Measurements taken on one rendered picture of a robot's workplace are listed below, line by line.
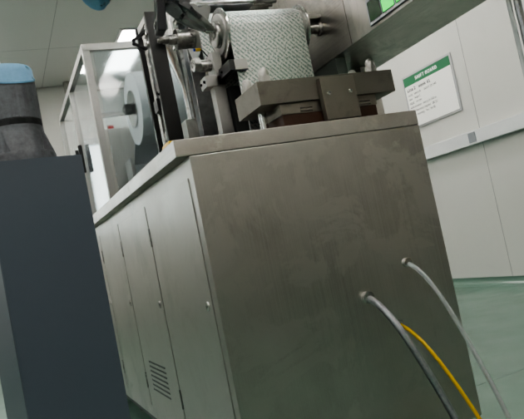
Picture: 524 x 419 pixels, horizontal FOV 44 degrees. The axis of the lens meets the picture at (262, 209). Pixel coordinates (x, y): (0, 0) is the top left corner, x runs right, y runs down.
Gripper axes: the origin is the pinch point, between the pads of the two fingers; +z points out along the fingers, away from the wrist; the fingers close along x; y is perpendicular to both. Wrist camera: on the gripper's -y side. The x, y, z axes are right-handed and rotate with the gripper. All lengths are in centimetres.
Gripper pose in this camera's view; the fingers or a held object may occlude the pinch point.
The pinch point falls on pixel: (208, 31)
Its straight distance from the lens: 188.4
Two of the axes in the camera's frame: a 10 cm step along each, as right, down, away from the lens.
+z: 8.2, 5.1, 2.6
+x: -3.7, 1.3, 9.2
